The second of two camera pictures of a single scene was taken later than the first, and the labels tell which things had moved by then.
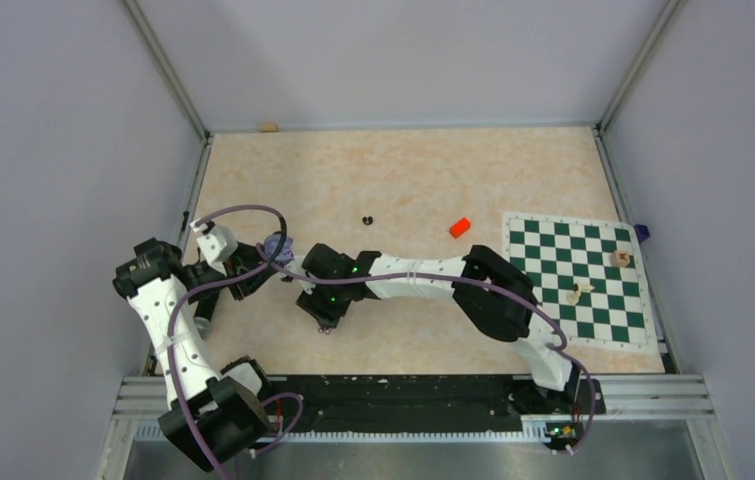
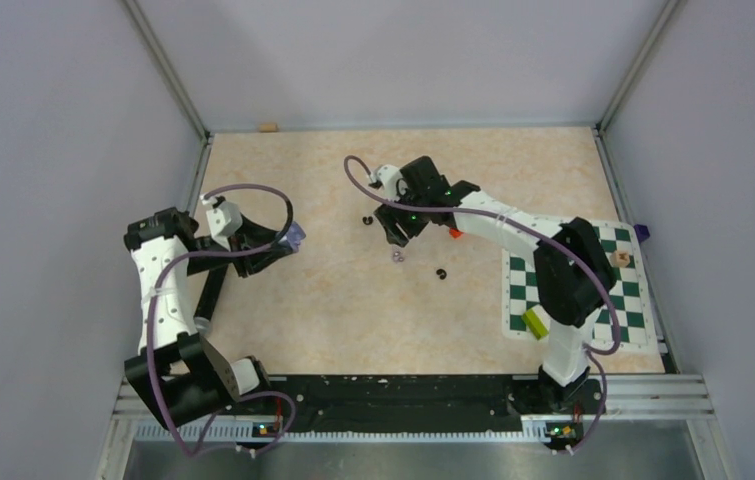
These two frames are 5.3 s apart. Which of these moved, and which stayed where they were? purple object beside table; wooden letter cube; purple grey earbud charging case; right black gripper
Moved: right black gripper; purple grey earbud charging case
Stayed: wooden letter cube; purple object beside table
